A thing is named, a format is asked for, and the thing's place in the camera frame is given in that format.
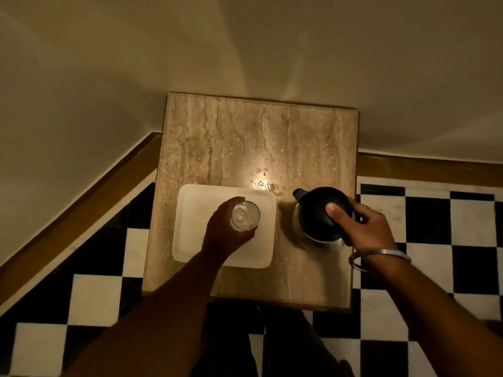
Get silver bangle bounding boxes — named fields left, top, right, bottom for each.
left=348, top=248, right=412, bottom=273

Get person's right hand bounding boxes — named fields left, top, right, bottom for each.
left=325, top=198, right=398, bottom=254

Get person's right forearm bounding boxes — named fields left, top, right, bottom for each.
left=359, top=251, right=503, bottom=377

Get person's left forearm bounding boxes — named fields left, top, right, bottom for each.
left=62, top=247, right=225, bottom=377

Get clear drinking glass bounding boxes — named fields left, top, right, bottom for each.
left=230, top=200, right=261, bottom=232

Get brown wooden skirting board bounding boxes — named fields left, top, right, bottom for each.
left=0, top=132, right=162, bottom=307
left=356, top=152, right=503, bottom=189

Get person's dark trousers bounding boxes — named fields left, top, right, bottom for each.
left=192, top=301, right=355, bottom=377

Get beige marble side table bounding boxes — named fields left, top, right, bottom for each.
left=142, top=92, right=359, bottom=313

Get white rectangular tray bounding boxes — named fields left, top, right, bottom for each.
left=172, top=184, right=277, bottom=270

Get steel jug with black lid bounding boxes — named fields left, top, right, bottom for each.
left=292, top=187, right=357, bottom=250

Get person's left hand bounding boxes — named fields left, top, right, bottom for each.
left=201, top=196, right=258, bottom=262

